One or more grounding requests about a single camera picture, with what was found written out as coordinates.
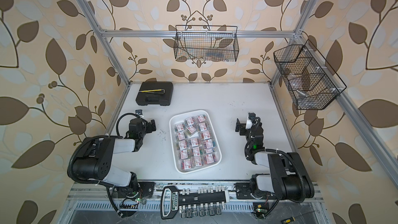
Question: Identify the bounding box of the white plastic tray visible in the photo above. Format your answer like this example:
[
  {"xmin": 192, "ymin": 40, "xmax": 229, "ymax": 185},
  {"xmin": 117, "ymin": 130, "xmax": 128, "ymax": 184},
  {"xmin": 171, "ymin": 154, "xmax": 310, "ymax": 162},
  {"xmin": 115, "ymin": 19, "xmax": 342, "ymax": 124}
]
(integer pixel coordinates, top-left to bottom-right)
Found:
[{"xmin": 169, "ymin": 110, "xmax": 222, "ymax": 174}]

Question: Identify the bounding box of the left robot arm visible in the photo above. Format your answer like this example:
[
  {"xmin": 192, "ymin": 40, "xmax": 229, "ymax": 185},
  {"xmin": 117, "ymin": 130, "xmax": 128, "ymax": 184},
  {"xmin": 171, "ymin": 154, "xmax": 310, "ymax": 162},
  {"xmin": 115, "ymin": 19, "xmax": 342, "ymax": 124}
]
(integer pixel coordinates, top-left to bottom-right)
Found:
[{"xmin": 67, "ymin": 110, "xmax": 157, "ymax": 218}]

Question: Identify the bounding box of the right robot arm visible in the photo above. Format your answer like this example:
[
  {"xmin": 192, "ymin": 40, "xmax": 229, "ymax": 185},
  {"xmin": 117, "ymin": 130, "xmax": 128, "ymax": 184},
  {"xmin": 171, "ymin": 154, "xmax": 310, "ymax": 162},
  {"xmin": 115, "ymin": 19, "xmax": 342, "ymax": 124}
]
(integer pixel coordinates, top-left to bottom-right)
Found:
[{"xmin": 235, "ymin": 113, "xmax": 315, "ymax": 203}]

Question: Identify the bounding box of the black tool case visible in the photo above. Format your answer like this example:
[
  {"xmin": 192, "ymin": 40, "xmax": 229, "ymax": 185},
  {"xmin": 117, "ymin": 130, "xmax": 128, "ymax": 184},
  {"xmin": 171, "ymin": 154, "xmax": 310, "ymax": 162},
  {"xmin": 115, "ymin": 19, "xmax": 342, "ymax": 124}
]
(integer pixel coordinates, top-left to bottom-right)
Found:
[{"xmin": 136, "ymin": 82, "xmax": 174, "ymax": 106}]

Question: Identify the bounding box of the socket set holder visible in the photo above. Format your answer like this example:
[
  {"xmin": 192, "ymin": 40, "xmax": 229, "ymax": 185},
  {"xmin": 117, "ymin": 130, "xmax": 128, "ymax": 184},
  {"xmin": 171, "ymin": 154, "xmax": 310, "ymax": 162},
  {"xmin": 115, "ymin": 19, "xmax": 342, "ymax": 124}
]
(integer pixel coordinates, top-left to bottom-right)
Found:
[{"xmin": 160, "ymin": 185, "xmax": 230, "ymax": 220}]

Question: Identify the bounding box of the yellow handled hex key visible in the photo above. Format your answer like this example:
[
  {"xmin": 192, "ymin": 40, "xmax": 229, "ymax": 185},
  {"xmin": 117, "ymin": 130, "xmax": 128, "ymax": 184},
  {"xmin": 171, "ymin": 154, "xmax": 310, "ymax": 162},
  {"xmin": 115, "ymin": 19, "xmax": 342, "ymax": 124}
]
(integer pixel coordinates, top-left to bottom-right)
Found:
[{"xmin": 139, "ymin": 89, "xmax": 165, "ymax": 94}]

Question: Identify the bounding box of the right wire basket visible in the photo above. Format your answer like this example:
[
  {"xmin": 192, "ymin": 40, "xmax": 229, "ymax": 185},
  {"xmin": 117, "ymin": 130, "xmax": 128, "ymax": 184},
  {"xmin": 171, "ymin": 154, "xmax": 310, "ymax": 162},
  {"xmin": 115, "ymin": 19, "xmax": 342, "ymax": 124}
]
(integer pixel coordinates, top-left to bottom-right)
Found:
[{"xmin": 273, "ymin": 40, "xmax": 347, "ymax": 110}]

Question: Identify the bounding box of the wire basket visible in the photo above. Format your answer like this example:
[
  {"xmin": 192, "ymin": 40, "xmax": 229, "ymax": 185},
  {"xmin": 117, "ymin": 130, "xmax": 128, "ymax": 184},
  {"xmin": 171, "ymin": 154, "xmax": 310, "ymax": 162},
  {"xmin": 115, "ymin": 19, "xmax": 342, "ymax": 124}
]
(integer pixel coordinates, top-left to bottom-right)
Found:
[
  {"xmin": 173, "ymin": 24, "xmax": 239, "ymax": 62},
  {"xmin": 273, "ymin": 40, "xmax": 347, "ymax": 110}
]

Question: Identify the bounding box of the yellow handled screwdriver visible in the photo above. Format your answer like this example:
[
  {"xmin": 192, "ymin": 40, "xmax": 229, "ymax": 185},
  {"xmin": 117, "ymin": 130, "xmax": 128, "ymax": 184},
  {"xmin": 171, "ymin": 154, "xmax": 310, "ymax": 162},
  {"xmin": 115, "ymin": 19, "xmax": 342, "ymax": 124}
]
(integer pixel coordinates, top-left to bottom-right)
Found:
[{"xmin": 281, "ymin": 211, "xmax": 315, "ymax": 224}]

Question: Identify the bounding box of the back wire basket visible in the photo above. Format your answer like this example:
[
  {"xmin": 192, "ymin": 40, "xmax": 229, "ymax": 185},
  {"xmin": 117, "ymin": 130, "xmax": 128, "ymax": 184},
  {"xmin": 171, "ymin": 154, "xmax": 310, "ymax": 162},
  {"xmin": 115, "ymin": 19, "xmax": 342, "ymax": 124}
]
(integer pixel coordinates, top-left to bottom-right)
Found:
[{"xmin": 173, "ymin": 24, "xmax": 239, "ymax": 62}]

